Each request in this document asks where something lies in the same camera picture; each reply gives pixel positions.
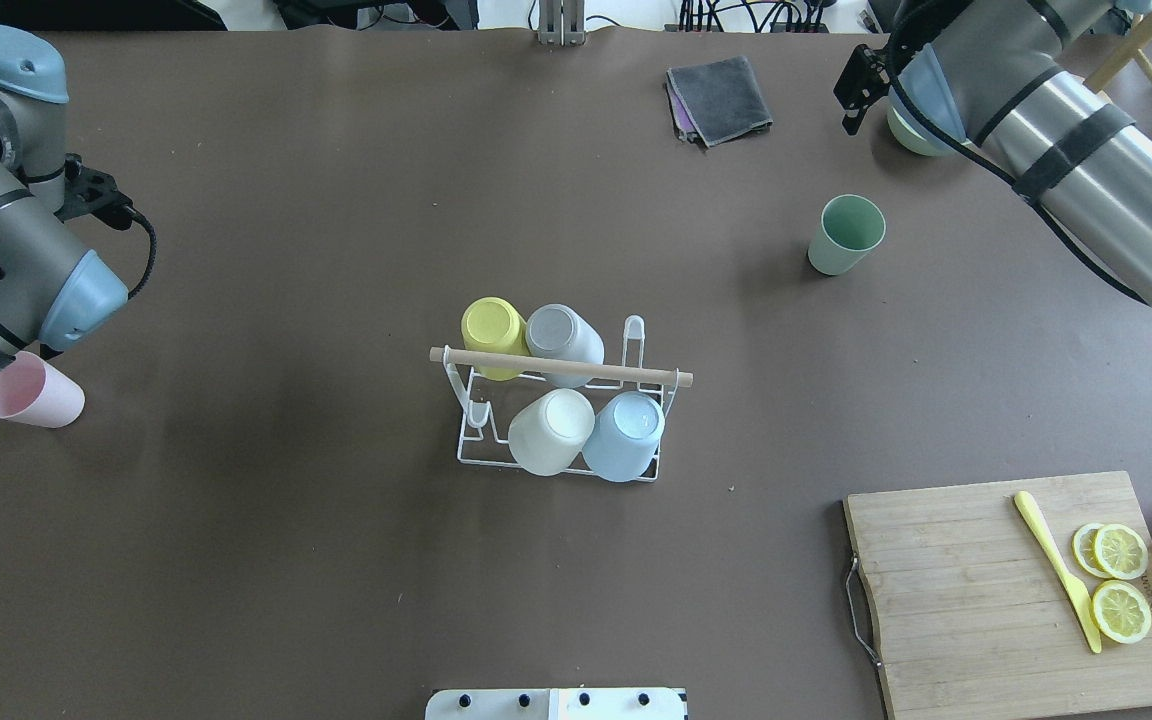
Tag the green plastic cup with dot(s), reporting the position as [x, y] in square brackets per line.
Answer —
[850, 226]

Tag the pink plastic cup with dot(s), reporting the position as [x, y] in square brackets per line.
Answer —
[33, 392]

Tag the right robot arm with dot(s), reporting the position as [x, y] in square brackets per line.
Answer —
[988, 85]

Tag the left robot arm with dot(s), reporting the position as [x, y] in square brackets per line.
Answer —
[54, 289]

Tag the grey plastic cup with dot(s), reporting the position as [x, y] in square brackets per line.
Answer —
[556, 331]

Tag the white plastic cup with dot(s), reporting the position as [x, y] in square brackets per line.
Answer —
[547, 435]

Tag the light blue plastic cup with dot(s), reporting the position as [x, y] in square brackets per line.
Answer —
[625, 437]

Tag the yellow plastic cup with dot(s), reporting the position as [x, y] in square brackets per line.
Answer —
[493, 325]

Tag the grey folded cloth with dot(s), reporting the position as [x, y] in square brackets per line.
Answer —
[716, 102]

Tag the white control box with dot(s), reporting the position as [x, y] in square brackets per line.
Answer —
[632, 702]

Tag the green bowl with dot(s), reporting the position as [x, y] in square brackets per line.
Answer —
[912, 137]

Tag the wooden cutting board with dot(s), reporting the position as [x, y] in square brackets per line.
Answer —
[969, 619]

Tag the yellow plastic knife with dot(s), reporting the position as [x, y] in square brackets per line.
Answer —
[1074, 588]

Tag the upper lemon slice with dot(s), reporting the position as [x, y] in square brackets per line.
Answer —
[1110, 551]

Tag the lemon slice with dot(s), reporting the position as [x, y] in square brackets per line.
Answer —
[1121, 612]
[1110, 551]

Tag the lower lemon slice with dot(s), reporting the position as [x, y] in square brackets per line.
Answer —
[1121, 612]

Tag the wooden stand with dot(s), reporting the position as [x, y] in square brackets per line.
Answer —
[1132, 48]

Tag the white wire cup holder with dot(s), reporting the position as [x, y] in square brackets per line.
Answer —
[493, 388]

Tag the aluminium frame post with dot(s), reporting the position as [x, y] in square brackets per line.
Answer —
[561, 23]

